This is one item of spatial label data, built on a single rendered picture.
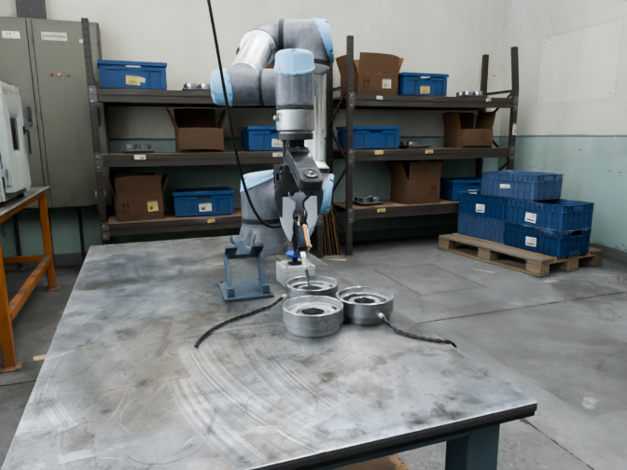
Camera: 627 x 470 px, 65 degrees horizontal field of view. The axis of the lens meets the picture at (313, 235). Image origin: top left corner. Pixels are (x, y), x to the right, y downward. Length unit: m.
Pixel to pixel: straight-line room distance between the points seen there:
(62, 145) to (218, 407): 4.08
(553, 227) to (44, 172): 4.19
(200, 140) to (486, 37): 3.48
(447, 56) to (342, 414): 5.45
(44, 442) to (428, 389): 0.46
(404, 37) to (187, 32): 2.23
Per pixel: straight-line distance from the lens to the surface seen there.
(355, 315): 0.87
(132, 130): 4.83
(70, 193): 4.64
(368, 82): 4.80
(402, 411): 0.64
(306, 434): 0.59
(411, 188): 5.05
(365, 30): 5.46
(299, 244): 0.96
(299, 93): 0.96
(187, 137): 4.31
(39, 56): 4.68
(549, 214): 4.48
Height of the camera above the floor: 1.12
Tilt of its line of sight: 11 degrees down
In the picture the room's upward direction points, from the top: straight up
